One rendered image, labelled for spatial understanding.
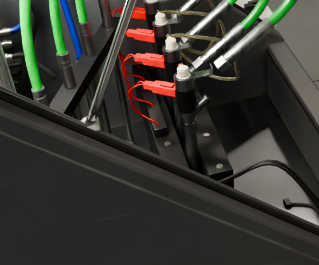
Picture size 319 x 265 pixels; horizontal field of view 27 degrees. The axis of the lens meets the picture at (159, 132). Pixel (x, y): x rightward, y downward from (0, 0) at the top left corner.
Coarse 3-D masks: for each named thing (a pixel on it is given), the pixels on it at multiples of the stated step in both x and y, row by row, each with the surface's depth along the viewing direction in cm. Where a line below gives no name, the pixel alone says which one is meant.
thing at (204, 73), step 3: (207, 69) 93; (192, 72) 93; (195, 72) 93; (198, 72) 93; (201, 72) 93; (204, 72) 93; (207, 72) 93; (210, 72) 93; (195, 75) 92; (198, 75) 92; (201, 75) 92; (204, 75) 92; (207, 75) 92; (210, 75) 92
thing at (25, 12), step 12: (24, 0) 80; (288, 0) 88; (24, 12) 81; (276, 12) 89; (24, 24) 82; (24, 36) 83; (24, 48) 85; (36, 72) 87; (36, 84) 88; (36, 96) 89
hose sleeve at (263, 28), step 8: (264, 24) 89; (272, 24) 89; (256, 32) 90; (264, 32) 89; (240, 40) 91; (248, 40) 90; (256, 40) 90; (232, 48) 91; (240, 48) 90; (248, 48) 91; (224, 56) 91; (232, 56) 91; (240, 56) 91
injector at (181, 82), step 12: (180, 84) 92; (192, 84) 92; (180, 96) 93; (192, 96) 94; (204, 96) 95; (180, 108) 95; (192, 108) 95; (192, 120) 97; (192, 132) 98; (192, 144) 99; (192, 156) 101; (192, 168) 102
